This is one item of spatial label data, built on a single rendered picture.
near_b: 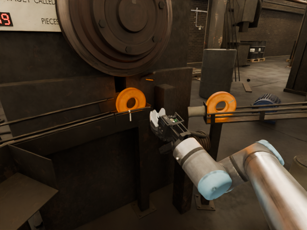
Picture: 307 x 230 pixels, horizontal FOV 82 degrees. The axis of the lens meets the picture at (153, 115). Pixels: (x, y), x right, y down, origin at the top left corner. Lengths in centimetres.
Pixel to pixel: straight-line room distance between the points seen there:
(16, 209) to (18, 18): 64
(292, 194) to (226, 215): 101
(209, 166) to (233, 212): 91
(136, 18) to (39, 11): 37
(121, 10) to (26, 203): 66
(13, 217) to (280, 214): 60
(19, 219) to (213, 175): 51
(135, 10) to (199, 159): 55
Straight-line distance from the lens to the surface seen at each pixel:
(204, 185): 52
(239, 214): 141
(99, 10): 69
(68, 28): 75
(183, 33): 116
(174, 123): 59
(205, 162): 53
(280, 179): 44
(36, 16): 88
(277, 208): 37
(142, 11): 74
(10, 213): 66
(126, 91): 85
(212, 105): 98
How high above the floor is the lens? 103
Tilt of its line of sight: 23 degrees down
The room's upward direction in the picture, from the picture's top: straight up
